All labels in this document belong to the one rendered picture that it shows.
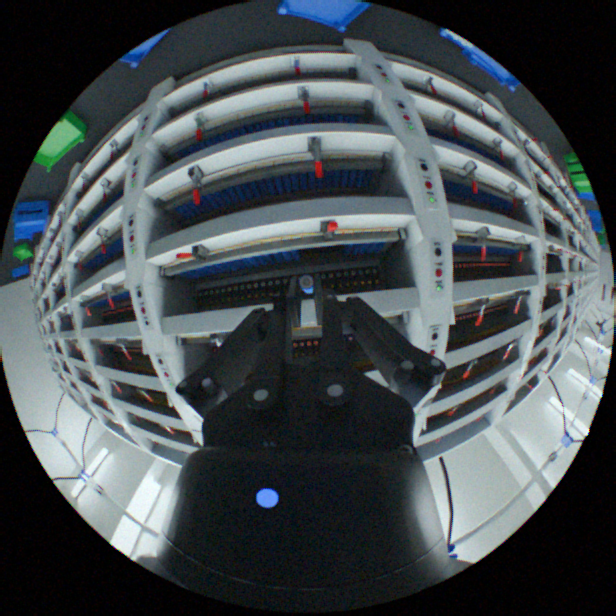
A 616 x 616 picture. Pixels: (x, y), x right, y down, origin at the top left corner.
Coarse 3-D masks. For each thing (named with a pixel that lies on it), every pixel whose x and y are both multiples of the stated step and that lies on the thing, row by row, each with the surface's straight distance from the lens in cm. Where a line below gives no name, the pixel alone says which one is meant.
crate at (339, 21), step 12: (288, 0) 81; (300, 0) 81; (312, 0) 82; (324, 0) 82; (336, 0) 83; (348, 0) 84; (288, 12) 77; (300, 12) 83; (312, 12) 83; (324, 12) 84; (336, 12) 84; (348, 12) 85; (360, 12) 80; (336, 24) 82
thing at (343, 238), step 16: (288, 240) 39; (304, 240) 38; (320, 240) 38; (336, 240) 39; (352, 240) 39; (368, 240) 41; (384, 240) 42; (208, 256) 44; (224, 256) 42; (240, 256) 41; (176, 272) 51
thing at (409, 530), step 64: (256, 448) 4; (320, 448) 4; (384, 448) 5; (192, 512) 4; (256, 512) 3; (320, 512) 3; (384, 512) 4; (192, 576) 4; (256, 576) 4; (320, 576) 3; (384, 576) 4
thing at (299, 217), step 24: (240, 216) 38; (264, 216) 36; (288, 216) 35; (312, 216) 35; (336, 216) 35; (360, 216) 36; (384, 216) 38; (408, 216) 40; (168, 240) 47; (192, 240) 42; (216, 240) 39; (240, 240) 40; (408, 240) 44; (336, 264) 51; (360, 264) 52; (168, 288) 56
